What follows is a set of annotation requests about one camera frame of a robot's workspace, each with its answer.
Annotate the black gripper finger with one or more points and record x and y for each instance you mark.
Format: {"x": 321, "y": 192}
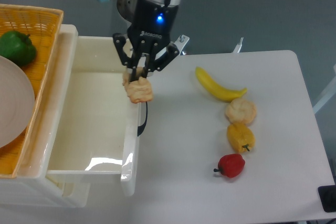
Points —
{"x": 146, "y": 64}
{"x": 135, "y": 73}

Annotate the upper white drawer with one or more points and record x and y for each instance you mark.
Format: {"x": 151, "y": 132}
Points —
{"x": 97, "y": 138}

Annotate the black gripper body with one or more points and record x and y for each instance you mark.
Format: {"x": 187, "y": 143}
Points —
{"x": 149, "y": 33}

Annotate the yellow banana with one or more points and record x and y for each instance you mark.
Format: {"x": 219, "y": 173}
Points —
{"x": 216, "y": 90}

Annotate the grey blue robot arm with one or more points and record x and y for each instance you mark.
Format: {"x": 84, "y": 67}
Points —
{"x": 146, "y": 46}

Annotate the orange woven basket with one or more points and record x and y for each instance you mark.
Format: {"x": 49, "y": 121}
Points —
{"x": 36, "y": 30}

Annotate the yellow bell pepper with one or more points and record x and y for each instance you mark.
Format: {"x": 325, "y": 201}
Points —
{"x": 240, "y": 137}

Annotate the square bread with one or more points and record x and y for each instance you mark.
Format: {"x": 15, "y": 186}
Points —
{"x": 138, "y": 91}

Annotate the red bell pepper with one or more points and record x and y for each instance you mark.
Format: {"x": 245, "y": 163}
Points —
{"x": 230, "y": 165}

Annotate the white frame bar right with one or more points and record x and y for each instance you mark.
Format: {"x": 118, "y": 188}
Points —
{"x": 325, "y": 95}

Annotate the green bell pepper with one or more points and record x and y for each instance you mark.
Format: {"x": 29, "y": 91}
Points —
{"x": 17, "y": 48}

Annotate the white drawer cabinet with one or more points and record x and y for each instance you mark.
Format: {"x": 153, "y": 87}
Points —
{"x": 32, "y": 187}

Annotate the beige plate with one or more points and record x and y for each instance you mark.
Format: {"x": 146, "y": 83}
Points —
{"x": 17, "y": 101}

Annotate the black device at edge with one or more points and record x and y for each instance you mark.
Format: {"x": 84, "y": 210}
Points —
{"x": 327, "y": 196}

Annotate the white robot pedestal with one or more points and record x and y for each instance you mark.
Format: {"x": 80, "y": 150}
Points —
{"x": 124, "y": 10}

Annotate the round bread roll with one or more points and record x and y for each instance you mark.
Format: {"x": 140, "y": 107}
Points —
{"x": 241, "y": 110}

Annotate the black drawer handle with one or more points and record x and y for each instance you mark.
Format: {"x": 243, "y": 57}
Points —
{"x": 143, "y": 117}

